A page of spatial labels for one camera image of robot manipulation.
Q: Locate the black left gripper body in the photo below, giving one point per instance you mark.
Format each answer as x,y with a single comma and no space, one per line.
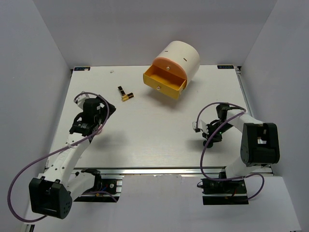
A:
104,112

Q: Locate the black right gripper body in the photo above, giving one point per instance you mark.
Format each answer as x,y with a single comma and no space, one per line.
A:
212,129

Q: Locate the yellow drawer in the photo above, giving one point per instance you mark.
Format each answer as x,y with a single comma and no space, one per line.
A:
164,82

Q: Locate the orange top drawer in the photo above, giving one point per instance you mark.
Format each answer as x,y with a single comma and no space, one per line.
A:
170,66

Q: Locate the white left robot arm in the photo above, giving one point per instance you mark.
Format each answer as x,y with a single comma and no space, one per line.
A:
53,192

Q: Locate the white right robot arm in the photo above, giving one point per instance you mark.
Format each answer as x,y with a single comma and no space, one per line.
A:
259,142

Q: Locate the gold lipstick tube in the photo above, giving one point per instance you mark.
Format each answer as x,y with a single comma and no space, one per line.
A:
127,97

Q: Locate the blue left corner label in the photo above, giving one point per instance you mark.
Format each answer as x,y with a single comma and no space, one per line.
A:
77,69

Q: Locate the blue corner label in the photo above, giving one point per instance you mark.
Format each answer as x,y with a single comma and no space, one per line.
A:
77,69
225,66

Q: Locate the blue right corner label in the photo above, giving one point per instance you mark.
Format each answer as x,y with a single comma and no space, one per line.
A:
225,66

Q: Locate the cream cylindrical drawer organizer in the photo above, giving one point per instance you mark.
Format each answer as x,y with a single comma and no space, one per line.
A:
183,54

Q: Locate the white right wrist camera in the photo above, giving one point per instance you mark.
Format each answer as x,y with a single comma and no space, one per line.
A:
200,126

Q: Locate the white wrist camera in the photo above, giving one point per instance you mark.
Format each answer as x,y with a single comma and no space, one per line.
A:
80,99
200,126

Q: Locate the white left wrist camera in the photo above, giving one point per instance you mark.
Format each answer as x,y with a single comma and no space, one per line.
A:
80,99

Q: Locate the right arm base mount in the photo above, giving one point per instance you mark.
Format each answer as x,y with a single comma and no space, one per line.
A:
223,190

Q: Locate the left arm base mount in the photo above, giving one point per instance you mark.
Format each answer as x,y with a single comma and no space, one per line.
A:
106,189

